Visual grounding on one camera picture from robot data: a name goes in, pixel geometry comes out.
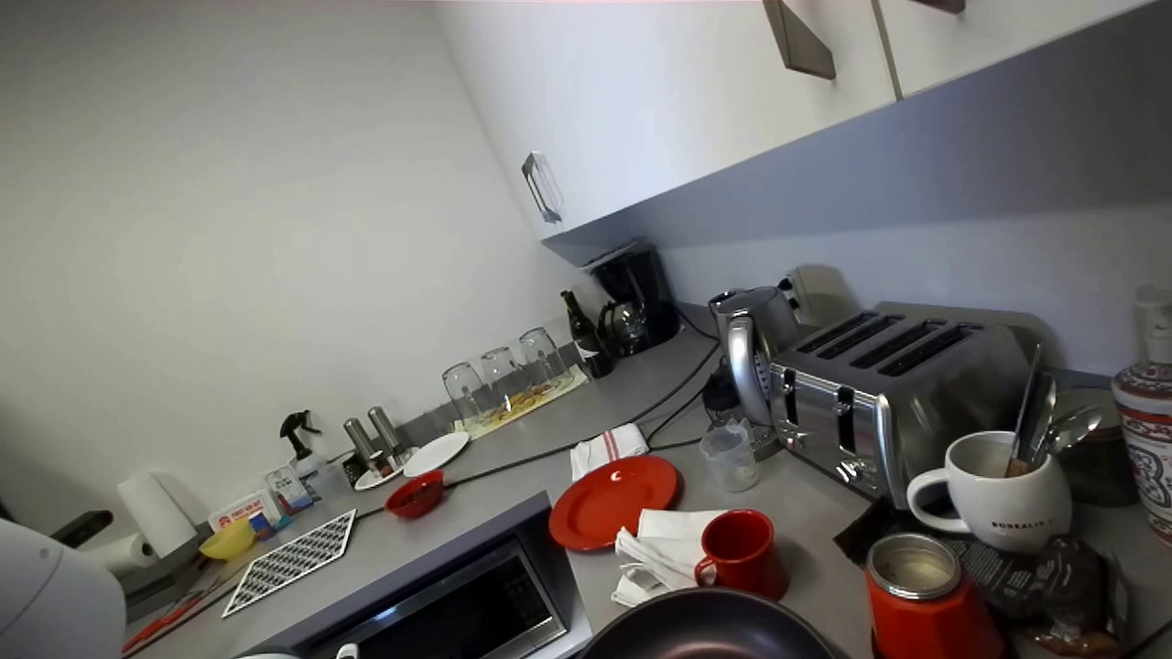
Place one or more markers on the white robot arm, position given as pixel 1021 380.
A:
pixel 58 602

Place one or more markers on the black coffee machine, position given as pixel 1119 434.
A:
pixel 638 301

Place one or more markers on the folded white red-striped cloth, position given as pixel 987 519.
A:
pixel 607 447

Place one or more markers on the stainless steel kettle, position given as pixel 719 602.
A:
pixel 760 323

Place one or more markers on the clear measuring cup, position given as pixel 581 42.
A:
pixel 732 456

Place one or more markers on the red plate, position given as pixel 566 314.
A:
pixel 612 498

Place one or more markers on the white small plate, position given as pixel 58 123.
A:
pixel 432 456

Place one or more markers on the white upper cabinets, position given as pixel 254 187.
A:
pixel 607 104

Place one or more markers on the crumpled white cloth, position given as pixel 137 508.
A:
pixel 662 553

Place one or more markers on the small red bowl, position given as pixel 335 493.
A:
pixel 417 496

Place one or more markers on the red mug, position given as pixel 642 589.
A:
pixel 743 553

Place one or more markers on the silver four-slot toaster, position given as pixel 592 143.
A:
pixel 878 398

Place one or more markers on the black spray bottle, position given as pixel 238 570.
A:
pixel 299 430

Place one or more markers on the black frying pan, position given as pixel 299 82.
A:
pixel 710 625

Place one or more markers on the black white patterned trivet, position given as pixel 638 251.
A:
pixel 291 561

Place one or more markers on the yellow bowl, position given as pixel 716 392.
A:
pixel 230 542

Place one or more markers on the red moka pot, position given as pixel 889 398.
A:
pixel 926 602

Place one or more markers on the white mug with cutlery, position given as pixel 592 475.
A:
pixel 977 493

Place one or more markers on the paper towel roll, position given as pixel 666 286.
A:
pixel 163 511

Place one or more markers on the patterned ceramic jar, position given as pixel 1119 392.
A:
pixel 1143 399

